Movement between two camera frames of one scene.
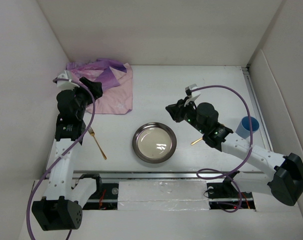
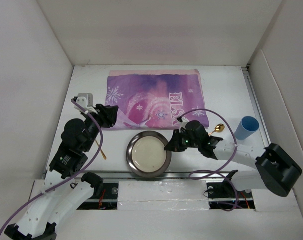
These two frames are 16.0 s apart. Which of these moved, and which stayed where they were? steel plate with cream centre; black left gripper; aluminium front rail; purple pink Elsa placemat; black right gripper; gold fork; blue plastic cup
Moved: purple pink Elsa placemat; steel plate with cream centre; black right gripper; black left gripper
Stayed: gold fork; blue plastic cup; aluminium front rail
